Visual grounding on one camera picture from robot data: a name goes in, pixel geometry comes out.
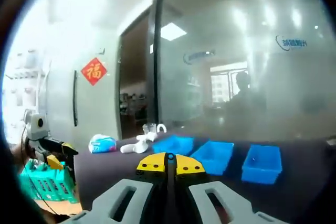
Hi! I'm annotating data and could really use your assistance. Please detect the red diamond door sticker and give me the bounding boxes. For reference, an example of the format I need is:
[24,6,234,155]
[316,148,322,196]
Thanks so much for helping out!
[80,57,108,87]

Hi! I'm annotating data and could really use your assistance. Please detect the blue plastic bin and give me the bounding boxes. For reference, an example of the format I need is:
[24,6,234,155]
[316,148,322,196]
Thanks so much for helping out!
[152,134,195,156]
[241,144,283,184]
[189,141,235,176]

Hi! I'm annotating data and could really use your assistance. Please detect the black door handle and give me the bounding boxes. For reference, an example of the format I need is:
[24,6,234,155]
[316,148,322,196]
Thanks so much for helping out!
[72,70,79,127]

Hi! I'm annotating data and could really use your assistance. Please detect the white plastic bottles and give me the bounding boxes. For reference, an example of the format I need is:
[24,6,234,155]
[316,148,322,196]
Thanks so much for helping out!
[120,141,149,154]

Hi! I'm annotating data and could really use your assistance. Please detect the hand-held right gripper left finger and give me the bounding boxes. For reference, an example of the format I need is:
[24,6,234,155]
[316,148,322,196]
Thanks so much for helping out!
[60,152,171,224]

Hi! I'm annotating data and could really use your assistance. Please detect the clear glass cup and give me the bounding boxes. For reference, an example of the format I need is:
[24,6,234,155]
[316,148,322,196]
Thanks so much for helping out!
[142,123,158,135]

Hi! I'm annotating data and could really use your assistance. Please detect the dark metal door frame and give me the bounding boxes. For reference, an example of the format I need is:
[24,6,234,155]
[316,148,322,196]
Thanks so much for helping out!
[146,0,165,133]

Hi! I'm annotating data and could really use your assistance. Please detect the blue glass logo sticker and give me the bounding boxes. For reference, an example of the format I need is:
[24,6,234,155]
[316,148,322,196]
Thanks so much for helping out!
[183,49,216,65]
[275,34,308,51]

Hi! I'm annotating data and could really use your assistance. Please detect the person's left hand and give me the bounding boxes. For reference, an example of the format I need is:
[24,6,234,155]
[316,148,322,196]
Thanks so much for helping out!
[12,136,36,167]

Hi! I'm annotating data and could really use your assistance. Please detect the green plastic crate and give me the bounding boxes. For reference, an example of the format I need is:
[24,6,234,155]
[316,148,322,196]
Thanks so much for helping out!
[19,157,79,204]

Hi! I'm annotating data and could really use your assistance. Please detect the white storage shelf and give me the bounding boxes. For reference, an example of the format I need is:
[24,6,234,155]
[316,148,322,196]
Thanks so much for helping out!
[4,49,49,116]

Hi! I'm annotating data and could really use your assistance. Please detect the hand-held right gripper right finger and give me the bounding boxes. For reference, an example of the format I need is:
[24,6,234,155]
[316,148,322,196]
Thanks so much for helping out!
[172,154,284,224]

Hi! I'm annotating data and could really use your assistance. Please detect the blue white tissue pack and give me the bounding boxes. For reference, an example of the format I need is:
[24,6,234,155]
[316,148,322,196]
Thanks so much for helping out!
[88,134,117,154]

